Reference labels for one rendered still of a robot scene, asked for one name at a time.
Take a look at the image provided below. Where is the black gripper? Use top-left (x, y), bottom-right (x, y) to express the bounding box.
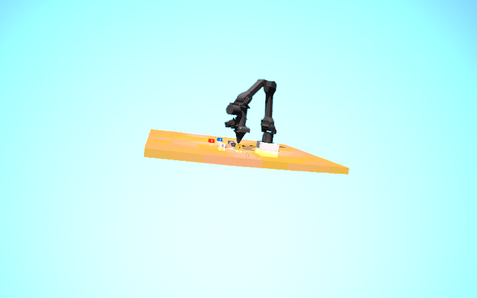
top-left (230, 115), bottom-right (250, 143)

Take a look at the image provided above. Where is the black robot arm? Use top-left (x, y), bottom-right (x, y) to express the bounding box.
top-left (224, 79), bottom-right (277, 143)

